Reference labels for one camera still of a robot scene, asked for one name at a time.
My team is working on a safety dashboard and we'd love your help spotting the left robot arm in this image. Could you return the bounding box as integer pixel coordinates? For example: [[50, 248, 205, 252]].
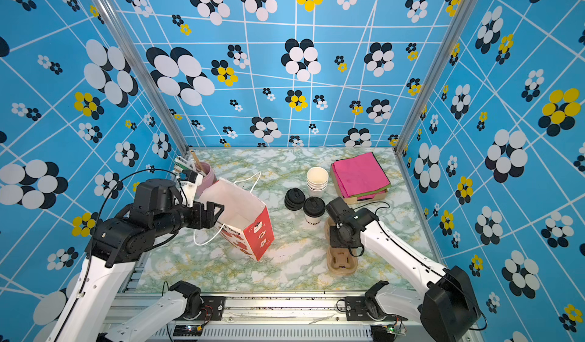
[[47, 179, 225, 341]]

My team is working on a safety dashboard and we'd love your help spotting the stack of black lids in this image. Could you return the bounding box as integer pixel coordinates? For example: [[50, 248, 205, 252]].
[[284, 187, 306, 211]]

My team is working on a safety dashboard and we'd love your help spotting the pink napkin stack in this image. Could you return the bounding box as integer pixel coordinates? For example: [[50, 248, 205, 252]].
[[331, 152, 392, 201]]

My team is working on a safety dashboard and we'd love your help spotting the white paper coffee cup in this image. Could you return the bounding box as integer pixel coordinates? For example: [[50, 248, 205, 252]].
[[305, 211, 325, 226]]

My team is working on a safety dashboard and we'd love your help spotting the stack of white paper cups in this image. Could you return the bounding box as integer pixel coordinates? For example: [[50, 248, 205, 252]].
[[306, 167, 329, 197]]

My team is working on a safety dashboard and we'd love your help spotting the red white paper bag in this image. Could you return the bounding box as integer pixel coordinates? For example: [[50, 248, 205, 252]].
[[198, 178, 275, 261]]

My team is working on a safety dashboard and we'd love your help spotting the cardboard napkin box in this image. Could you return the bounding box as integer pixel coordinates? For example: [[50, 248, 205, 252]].
[[331, 168, 391, 205]]

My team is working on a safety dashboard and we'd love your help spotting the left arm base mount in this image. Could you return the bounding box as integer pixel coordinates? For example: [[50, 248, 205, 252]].
[[174, 296, 226, 323]]

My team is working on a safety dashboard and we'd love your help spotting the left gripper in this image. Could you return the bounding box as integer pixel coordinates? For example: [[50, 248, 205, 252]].
[[155, 198, 226, 238]]

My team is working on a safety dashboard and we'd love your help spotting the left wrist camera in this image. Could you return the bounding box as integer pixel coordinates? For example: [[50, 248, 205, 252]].
[[179, 173, 204, 207]]

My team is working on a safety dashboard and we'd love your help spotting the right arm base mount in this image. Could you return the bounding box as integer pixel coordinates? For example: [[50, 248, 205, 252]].
[[335, 296, 408, 323]]

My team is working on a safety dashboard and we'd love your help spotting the pink utensil cup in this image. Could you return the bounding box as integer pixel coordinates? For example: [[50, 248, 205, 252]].
[[196, 162, 217, 197]]

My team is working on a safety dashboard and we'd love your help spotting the black cup lid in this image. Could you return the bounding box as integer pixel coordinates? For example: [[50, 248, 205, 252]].
[[303, 197, 325, 218]]

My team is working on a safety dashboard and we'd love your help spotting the stack of cardboard cup carriers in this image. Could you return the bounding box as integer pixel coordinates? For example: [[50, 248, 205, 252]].
[[324, 217, 358, 276]]

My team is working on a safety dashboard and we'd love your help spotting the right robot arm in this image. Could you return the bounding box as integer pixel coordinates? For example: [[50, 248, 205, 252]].
[[326, 197, 484, 341]]

